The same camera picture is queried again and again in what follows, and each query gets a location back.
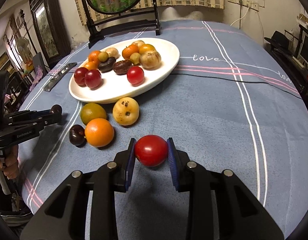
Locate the wall power strip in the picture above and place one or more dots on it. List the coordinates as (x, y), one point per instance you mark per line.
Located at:
(246, 3)

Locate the large mandarin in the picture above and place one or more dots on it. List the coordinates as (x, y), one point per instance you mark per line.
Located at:
(93, 57)
(129, 50)

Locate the person's left hand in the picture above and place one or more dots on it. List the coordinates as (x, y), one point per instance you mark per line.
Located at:
(11, 166)

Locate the small orange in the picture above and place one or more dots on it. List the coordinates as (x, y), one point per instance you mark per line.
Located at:
(91, 65)

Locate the white oval plate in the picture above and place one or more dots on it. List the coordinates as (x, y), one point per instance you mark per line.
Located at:
(116, 86)

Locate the orange round fruit middle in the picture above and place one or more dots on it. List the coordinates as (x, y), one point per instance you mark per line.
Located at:
(99, 132)

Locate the dark water chestnut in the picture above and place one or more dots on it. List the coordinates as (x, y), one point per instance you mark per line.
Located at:
(107, 65)

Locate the small yellow-brown fruit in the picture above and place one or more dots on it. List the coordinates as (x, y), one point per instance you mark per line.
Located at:
(134, 58)

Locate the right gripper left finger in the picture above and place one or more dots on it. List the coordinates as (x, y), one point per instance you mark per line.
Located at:
(63, 214)

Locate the yellow-orange fruit front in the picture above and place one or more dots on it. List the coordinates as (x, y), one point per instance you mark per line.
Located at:
(145, 48)

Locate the standing fan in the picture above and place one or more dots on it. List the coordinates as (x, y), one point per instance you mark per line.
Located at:
(22, 45)

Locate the dark framed painting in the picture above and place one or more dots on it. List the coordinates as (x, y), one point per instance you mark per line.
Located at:
(50, 30)

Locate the computer monitor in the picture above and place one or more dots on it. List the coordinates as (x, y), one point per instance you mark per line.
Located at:
(303, 53)

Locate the dark round plum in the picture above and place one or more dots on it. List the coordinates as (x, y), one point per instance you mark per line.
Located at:
(56, 109)

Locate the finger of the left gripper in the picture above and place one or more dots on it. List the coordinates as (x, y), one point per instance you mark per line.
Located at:
(29, 115)
(37, 124)

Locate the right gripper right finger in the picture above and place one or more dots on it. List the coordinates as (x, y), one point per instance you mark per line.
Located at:
(220, 205)

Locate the black smartphone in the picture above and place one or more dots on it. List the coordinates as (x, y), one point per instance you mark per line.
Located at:
(58, 76)

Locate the green-yellow fruit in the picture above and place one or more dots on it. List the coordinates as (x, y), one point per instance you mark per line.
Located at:
(92, 111)

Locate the yellow spotted fruit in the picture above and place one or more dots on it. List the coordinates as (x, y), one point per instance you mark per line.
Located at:
(126, 111)

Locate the round goldfish screen stand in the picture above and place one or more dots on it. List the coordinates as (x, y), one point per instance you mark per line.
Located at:
(100, 12)

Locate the blue striped tablecloth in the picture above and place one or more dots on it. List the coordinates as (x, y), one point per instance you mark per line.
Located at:
(228, 104)

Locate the large tan round fruit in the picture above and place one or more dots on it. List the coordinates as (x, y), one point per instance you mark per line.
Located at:
(150, 60)

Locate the dark heart-shaped plum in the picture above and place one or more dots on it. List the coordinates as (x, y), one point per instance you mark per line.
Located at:
(77, 135)

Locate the red tomato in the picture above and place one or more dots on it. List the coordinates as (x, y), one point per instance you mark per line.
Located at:
(151, 150)
(135, 75)

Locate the black hat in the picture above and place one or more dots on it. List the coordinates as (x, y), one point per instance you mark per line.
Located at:
(279, 41)

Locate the small yellow fruit hidden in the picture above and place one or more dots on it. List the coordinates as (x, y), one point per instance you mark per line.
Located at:
(103, 56)

